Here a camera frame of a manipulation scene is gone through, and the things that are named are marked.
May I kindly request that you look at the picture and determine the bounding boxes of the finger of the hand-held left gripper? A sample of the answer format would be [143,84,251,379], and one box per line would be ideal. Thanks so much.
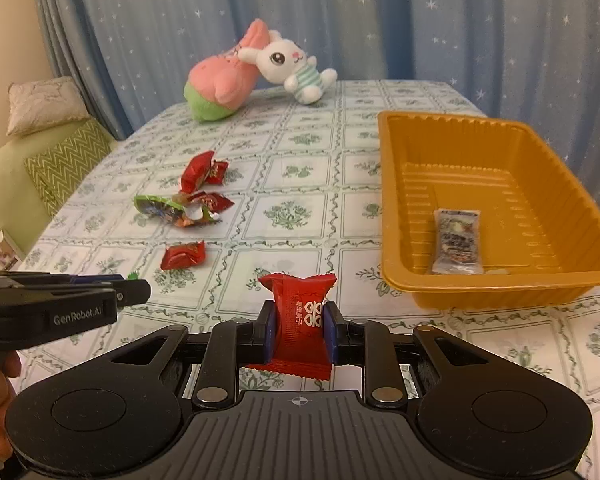
[0,270,131,291]
[100,280,152,309]

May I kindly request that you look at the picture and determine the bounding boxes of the green floral tablecloth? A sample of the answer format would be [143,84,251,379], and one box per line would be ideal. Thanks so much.
[16,78,600,466]

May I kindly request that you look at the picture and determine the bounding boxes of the white bunny plush toy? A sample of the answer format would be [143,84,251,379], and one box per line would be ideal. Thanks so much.
[237,29,339,106]

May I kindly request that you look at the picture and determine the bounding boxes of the light green sofa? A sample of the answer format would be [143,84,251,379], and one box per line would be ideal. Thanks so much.
[0,119,122,261]

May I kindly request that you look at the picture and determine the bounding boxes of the small patterned red candy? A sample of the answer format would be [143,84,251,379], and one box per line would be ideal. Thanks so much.
[207,158,230,186]

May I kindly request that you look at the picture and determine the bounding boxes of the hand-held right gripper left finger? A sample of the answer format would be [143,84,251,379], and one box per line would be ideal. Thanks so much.
[102,301,277,409]

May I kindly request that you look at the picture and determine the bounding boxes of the beige pillow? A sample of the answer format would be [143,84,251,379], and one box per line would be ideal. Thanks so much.
[6,77,92,137]

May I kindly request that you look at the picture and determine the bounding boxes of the small white box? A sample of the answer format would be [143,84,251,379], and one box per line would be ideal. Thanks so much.
[0,229,22,271]

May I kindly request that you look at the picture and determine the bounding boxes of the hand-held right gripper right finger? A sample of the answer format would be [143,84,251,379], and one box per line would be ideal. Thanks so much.
[324,301,488,409]

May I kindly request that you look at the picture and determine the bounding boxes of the orange plastic tray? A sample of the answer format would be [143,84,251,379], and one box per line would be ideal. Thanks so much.
[377,111,600,311]

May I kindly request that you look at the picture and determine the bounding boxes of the large red candy packet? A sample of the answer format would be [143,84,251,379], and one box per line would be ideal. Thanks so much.
[179,151,216,194]

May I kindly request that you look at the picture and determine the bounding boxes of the pink and green plush toy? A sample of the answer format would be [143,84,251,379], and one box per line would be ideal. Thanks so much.
[183,18,272,124]

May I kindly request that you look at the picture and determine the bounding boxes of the green zigzag pillow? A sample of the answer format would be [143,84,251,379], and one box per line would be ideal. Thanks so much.
[23,119,114,219]

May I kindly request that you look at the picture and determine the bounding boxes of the green snack packet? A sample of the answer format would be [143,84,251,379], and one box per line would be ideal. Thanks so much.
[133,193,222,229]

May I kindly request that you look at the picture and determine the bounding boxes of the silver snack packet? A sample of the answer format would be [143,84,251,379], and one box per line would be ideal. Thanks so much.
[432,208,482,276]

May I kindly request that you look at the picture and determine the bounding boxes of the blue star curtain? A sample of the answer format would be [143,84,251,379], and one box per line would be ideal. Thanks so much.
[30,0,600,241]

